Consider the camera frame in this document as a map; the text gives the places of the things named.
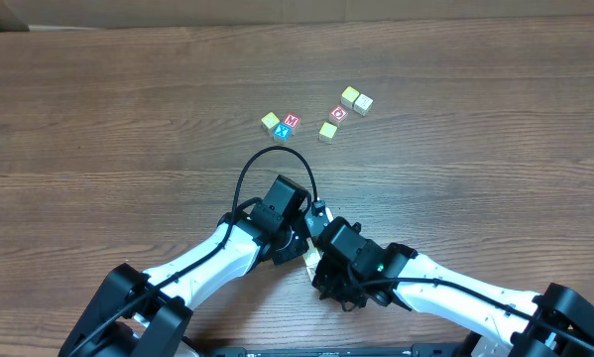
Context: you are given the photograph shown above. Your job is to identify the plain cream wooden block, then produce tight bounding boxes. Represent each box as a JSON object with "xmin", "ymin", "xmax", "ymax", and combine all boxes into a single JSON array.
[{"xmin": 353, "ymin": 93, "xmax": 374, "ymax": 117}]

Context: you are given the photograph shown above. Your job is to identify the leaf picture wooden block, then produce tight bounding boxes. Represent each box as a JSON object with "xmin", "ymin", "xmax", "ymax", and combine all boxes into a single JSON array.
[{"xmin": 306, "ymin": 267, "xmax": 315, "ymax": 280}]

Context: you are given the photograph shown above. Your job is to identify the yellow S wooden block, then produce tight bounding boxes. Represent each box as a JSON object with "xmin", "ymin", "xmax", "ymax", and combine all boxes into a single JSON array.
[{"xmin": 303, "ymin": 247, "xmax": 321, "ymax": 267}]

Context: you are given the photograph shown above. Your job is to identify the red top wooden block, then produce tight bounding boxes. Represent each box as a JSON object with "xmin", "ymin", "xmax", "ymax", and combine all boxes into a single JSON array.
[{"xmin": 328, "ymin": 104, "xmax": 348, "ymax": 127}]

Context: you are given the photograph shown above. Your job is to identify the yellow block beside M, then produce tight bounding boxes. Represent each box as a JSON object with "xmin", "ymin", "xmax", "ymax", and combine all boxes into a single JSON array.
[{"xmin": 261, "ymin": 112, "xmax": 281, "ymax": 134}]

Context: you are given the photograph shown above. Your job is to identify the cardboard backdrop panel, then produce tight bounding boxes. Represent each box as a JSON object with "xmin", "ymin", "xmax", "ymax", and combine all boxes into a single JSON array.
[{"xmin": 0, "ymin": 0, "xmax": 594, "ymax": 31}]

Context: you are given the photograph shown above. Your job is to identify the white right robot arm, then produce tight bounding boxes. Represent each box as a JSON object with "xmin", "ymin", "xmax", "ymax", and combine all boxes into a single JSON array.
[{"xmin": 305, "ymin": 238, "xmax": 594, "ymax": 356}]

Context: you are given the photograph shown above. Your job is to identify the yellow top wooden block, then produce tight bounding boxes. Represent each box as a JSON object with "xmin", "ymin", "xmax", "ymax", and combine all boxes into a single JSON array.
[{"xmin": 340, "ymin": 86, "xmax": 360, "ymax": 109}]

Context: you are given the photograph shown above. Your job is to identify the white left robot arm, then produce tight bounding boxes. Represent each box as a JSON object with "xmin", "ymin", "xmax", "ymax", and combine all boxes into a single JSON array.
[{"xmin": 59, "ymin": 218, "xmax": 311, "ymax": 356}]

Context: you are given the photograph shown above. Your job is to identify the blue X wooden block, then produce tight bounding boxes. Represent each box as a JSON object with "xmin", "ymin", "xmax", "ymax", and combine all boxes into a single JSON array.
[{"xmin": 273, "ymin": 123, "xmax": 292, "ymax": 144}]

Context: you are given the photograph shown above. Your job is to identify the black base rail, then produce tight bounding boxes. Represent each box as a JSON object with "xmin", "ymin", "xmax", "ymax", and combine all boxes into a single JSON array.
[{"xmin": 177, "ymin": 339, "xmax": 476, "ymax": 357}]

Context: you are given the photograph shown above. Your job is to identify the red M wooden block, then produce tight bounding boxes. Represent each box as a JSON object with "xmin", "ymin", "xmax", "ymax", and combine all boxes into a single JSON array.
[{"xmin": 282, "ymin": 113, "xmax": 301, "ymax": 135}]

